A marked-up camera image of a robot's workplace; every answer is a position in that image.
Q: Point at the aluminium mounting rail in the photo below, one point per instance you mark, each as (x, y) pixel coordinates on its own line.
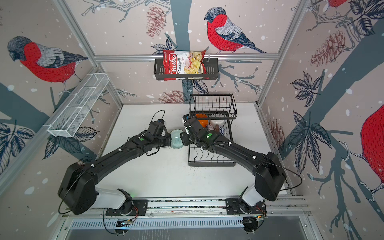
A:
(285, 205)

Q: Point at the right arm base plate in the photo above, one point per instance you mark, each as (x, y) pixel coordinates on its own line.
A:
(239, 207)

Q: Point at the black wire dish rack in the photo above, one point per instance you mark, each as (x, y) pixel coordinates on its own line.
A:
(215, 106)

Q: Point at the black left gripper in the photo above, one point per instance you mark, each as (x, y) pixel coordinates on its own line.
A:
(169, 139)

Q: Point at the pale green glazed bowl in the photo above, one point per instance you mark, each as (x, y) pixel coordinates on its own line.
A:
(176, 141)

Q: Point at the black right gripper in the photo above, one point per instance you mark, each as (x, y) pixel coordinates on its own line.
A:
(184, 137)

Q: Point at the white ceramic bowl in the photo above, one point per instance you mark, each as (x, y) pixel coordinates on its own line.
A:
(217, 122)

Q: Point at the black wall basket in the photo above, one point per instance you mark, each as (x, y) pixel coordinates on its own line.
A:
(208, 69)

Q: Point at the red cassava chips bag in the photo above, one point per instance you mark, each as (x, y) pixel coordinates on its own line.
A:
(183, 62)

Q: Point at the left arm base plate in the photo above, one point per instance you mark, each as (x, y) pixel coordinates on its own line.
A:
(130, 208)

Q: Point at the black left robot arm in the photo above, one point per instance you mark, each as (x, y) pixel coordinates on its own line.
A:
(78, 188)

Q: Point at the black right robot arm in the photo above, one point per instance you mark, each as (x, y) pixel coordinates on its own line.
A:
(267, 169)

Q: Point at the orange plastic bowl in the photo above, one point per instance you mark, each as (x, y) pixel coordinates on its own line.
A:
(203, 119)

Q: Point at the blue patterned bowl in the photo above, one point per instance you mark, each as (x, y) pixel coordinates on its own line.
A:
(220, 129)

